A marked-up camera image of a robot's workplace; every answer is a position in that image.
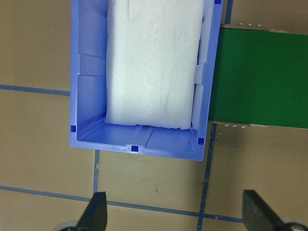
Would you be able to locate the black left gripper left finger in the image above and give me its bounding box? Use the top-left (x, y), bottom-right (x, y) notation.
top-left (77, 192), bottom-right (107, 231)

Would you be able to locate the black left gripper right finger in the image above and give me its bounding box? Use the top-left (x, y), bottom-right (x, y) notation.
top-left (242, 190), bottom-right (283, 231)

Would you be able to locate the green conveyor belt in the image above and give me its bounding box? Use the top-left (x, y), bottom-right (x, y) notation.
top-left (209, 28), bottom-right (308, 128)

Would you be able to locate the white foam pad left bin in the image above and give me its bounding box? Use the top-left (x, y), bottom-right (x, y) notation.
top-left (105, 0), bottom-right (204, 129)

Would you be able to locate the blue left plastic bin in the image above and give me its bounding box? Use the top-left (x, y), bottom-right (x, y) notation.
top-left (69, 0), bottom-right (223, 161)

